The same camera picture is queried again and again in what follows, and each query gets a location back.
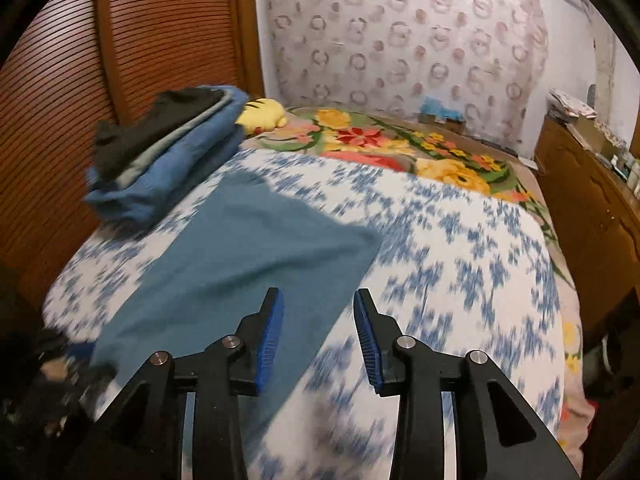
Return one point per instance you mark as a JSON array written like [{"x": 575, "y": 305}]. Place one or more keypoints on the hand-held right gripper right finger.
[{"x": 367, "y": 340}]

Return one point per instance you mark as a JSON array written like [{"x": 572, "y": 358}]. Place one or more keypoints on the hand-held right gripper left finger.
[{"x": 270, "y": 340}]

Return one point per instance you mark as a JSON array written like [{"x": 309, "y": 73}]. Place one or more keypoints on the teal shorts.
[{"x": 240, "y": 260}]

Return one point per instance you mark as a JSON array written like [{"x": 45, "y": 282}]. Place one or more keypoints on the grey pants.
[{"x": 150, "y": 160}]

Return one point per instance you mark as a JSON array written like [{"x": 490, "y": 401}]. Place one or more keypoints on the blue floral bed sheet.
[{"x": 450, "y": 260}]

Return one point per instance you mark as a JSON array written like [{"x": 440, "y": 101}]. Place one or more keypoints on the stack of folded clothes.
[{"x": 175, "y": 180}]

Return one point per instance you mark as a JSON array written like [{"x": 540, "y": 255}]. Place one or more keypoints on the colourful floral blanket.
[{"x": 375, "y": 140}]

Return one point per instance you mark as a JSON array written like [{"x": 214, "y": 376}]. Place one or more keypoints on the yellow plush toy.
[{"x": 265, "y": 112}]

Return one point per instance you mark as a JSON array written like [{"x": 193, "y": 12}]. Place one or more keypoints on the cardboard box with blue bag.
[{"x": 435, "y": 107}]

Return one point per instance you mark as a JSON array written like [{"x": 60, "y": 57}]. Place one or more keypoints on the wooden sideboard cabinet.
[{"x": 590, "y": 210}]

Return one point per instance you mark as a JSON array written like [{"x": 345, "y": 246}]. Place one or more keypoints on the open cardboard box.
[{"x": 595, "y": 137}]

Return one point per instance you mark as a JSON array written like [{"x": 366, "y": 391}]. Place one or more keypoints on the circle patterned sheer curtain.
[{"x": 400, "y": 35}]

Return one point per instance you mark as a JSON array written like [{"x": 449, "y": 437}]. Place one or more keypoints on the row of toiletry bottles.
[{"x": 627, "y": 167}]

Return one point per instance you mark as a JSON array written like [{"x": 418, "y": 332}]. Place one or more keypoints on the folded floral cloth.
[{"x": 570, "y": 102}]

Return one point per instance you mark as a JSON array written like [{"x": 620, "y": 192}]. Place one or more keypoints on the wooden louvered wardrobe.
[{"x": 150, "y": 35}]

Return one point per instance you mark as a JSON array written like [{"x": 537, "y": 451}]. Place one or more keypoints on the small grey fan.
[{"x": 591, "y": 94}]

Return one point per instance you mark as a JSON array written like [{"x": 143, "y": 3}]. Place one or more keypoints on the beige tied curtain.
[{"x": 605, "y": 70}]

